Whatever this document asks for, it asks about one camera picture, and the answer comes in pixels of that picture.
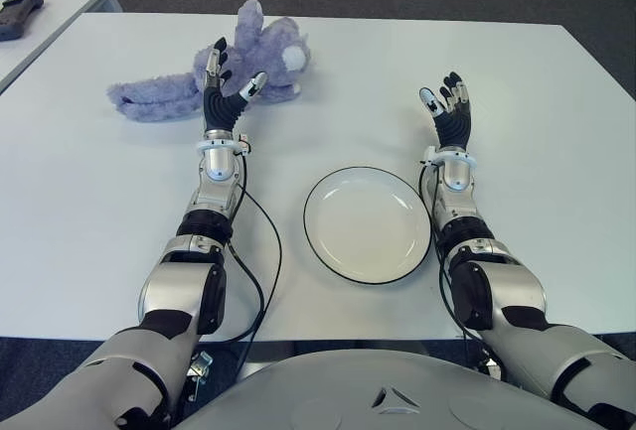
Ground white plate with black rim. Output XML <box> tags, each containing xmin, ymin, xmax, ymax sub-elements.
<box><xmin>302</xmin><ymin>166</ymin><xmax>432</xmax><ymax>286</ymax></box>

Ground metal table clamp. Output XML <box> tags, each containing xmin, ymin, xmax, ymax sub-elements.
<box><xmin>476</xmin><ymin>354</ymin><xmax>503</xmax><ymax>381</ymax></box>
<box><xmin>186</xmin><ymin>350</ymin><xmax>215</xmax><ymax>401</ymax></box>

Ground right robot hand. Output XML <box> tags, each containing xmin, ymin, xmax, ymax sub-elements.
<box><xmin>418</xmin><ymin>71</ymin><xmax>473</xmax><ymax>151</ymax></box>

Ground black handheld controller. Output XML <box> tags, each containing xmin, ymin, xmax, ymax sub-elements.
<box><xmin>0</xmin><ymin>0</ymin><xmax>45</xmax><ymax>43</ymax></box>

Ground silver robot torso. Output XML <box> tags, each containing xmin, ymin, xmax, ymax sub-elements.
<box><xmin>168</xmin><ymin>348</ymin><xmax>607</xmax><ymax>430</ymax></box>

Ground purple plush doll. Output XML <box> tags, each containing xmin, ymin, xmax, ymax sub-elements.
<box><xmin>106</xmin><ymin>0</ymin><xmax>313</xmax><ymax>124</ymax></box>

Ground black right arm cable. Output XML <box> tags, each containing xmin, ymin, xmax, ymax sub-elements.
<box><xmin>418</xmin><ymin>161</ymin><xmax>473</xmax><ymax>347</ymax></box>

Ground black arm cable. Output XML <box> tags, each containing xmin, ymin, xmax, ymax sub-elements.
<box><xmin>418</xmin><ymin>161</ymin><xmax>473</xmax><ymax>347</ymax></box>
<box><xmin>218</xmin><ymin>151</ymin><xmax>283</xmax><ymax>386</ymax></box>

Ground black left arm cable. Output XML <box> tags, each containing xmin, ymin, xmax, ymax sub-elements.
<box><xmin>218</xmin><ymin>151</ymin><xmax>283</xmax><ymax>386</ymax></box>

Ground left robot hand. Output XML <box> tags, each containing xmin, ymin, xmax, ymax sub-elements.
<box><xmin>201</xmin><ymin>37</ymin><xmax>269</xmax><ymax>133</ymax></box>

